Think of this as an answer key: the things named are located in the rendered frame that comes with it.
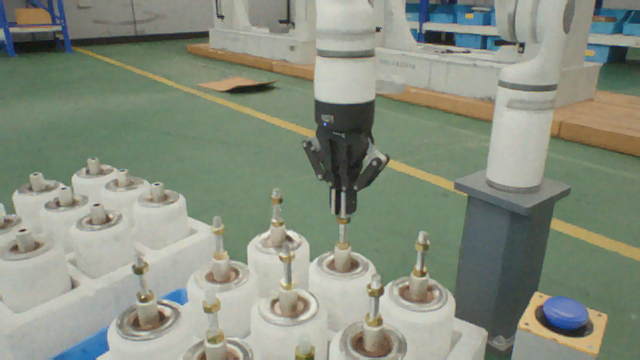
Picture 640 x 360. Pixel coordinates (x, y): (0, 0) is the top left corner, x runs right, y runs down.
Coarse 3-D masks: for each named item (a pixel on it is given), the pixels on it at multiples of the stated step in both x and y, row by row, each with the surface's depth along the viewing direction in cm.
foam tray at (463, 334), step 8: (456, 320) 68; (456, 328) 66; (464, 328) 66; (472, 328) 66; (480, 328) 66; (248, 336) 65; (328, 336) 65; (456, 336) 66; (464, 336) 65; (472, 336) 65; (480, 336) 65; (328, 344) 65; (456, 344) 63; (464, 344) 63; (472, 344) 63; (480, 344) 64; (328, 352) 65; (456, 352) 62; (464, 352) 62; (472, 352) 62; (480, 352) 65
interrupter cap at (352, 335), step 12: (360, 324) 56; (384, 324) 56; (348, 336) 54; (360, 336) 54; (384, 336) 54; (396, 336) 54; (348, 348) 52; (360, 348) 52; (384, 348) 52; (396, 348) 52
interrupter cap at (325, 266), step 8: (320, 256) 70; (328, 256) 70; (352, 256) 70; (360, 256) 70; (320, 264) 68; (328, 264) 68; (352, 264) 69; (360, 264) 68; (368, 264) 68; (320, 272) 66; (328, 272) 66; (336, 272) 66; (344, 272) 66; (352, 272) 66; (360, 272) 66; (344, 280) 65
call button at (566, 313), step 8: (560, 296) 48; (544, 304) 47; (552, 304) 47; (560, 304) 47; (568, 304) 47; (576, 304) 47; (544, 312) 47; (552, 312) 46; (560, 312) 46; (568, 312) 46; (576, 312) 46; (584, 312) 46; (552, 320) 46; (560, 320) 45; (568, 320) 45; (576, 320) 45; (584, 320) 45; (568, 328) 45; (576, 328) 46
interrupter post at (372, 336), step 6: (366, 324) 52; (366, 330) 51; (372, 330) 51; (378, 330) 51; (366, 336) 52; (372, 336) 51; (378, 336) 51; (366, 342) 52; (372, 342) 52; (378, 342) 52; (366, 348) 52; (372, 348) 52; (378, 348) 52
